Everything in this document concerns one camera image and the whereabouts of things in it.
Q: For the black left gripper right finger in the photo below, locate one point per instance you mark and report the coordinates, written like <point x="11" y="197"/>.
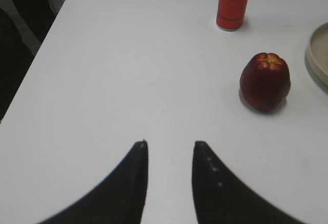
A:
<point x="221" y="197"/>

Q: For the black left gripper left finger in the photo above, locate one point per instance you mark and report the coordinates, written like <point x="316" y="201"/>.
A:
<point x="119" y="198"/>

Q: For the beige round plate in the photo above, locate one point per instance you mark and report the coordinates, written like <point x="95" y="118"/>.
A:
<point x="316" y="56"/>

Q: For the dark red apple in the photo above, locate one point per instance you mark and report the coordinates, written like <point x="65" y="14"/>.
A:
<point x="265" y="81"/>

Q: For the red soda can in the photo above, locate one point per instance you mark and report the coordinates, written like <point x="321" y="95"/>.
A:
<point x="230" y="14"/>

